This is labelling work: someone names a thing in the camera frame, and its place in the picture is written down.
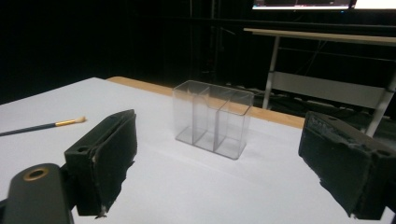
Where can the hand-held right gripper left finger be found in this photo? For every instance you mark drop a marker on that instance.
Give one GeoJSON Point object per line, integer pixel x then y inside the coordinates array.
{"type": "Point", "coordinates": [102, 161]}

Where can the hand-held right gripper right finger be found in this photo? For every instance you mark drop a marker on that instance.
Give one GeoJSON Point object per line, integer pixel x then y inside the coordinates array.
{"type": "Point", "coordinates": [348, 161]}

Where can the clear plastic compartment holder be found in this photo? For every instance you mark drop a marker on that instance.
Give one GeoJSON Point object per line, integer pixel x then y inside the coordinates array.
{"type": "Point", "coordinates": [214, 119]}

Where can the white-framed desk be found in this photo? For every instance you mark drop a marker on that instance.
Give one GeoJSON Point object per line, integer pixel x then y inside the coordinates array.
{"type": "Point", "coordinates": [327, 84]}

